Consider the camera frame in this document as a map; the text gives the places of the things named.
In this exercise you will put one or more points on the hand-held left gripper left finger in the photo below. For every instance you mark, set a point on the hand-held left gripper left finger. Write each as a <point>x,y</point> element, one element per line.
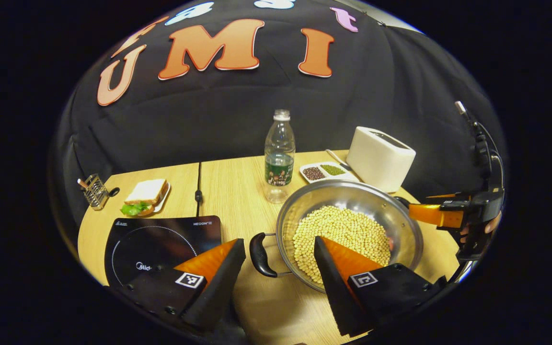
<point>218,292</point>

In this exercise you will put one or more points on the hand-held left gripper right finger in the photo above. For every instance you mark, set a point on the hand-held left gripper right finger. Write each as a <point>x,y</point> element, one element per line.
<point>336,292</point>

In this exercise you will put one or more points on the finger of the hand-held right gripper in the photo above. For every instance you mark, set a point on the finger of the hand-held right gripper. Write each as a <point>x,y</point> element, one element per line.
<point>443,196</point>
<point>436,215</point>

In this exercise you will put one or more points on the black induction cooktop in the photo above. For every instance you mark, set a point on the black induction cooktop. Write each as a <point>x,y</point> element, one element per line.
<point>161,235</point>

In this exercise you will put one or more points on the stainless steel pot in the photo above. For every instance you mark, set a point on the stainless steel pot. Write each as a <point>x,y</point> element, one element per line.
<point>352,194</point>

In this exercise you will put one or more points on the pile of soybeans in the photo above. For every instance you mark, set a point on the pile of soybeans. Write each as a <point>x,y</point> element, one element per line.
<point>343,230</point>

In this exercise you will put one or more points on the white toaster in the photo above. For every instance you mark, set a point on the white toaster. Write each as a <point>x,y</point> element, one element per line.
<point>379,158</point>

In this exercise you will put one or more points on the white spoon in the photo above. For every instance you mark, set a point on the white spoon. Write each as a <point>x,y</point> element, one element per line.
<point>338,160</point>

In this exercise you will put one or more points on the white divided bean dish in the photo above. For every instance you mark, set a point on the white divided bean dish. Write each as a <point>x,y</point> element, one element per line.
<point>324,176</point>

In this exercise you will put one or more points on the sandwich with lettuce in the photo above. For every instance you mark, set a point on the sandwich with lettuce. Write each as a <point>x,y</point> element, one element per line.
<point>146,194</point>

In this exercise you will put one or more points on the clear plastic water bottle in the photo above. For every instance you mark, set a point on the clear plastic water bottle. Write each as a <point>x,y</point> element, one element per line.
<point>280,158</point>

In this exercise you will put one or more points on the wooden stick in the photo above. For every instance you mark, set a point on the wooden stick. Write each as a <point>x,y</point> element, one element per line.
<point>82,183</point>

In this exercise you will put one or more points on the black backdrop cloth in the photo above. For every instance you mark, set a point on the black backdrop cloth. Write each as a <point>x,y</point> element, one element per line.
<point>257,105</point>

